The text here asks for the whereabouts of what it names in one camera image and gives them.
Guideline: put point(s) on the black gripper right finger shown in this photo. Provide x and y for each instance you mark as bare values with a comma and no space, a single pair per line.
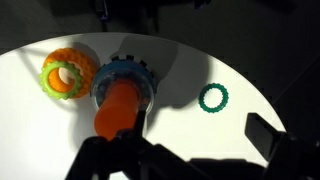
268,141

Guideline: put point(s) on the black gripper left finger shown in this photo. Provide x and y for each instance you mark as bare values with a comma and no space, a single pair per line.
137,130

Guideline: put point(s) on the orange ring holder peg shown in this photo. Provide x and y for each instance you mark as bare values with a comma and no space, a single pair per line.
119,109

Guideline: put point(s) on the round white pedestal table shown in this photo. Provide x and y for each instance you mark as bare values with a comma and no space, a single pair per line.
200,108

